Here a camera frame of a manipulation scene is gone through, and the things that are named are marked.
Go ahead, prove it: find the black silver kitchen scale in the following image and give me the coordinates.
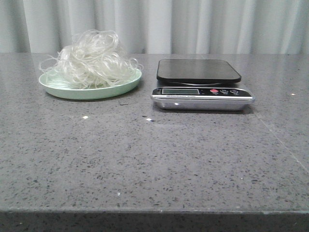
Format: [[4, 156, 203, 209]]
[[151, 59, 255, 111]]

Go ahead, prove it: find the light green round plate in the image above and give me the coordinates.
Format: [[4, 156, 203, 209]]
[[39, 71, 142, 100]]

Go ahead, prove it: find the white vermicelli noodle bundle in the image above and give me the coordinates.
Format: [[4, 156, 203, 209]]
[[39, 29, 142, 89]]

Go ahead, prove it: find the grey pleated curtain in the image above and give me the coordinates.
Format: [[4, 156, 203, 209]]
[[0, 0, 309, 54]]

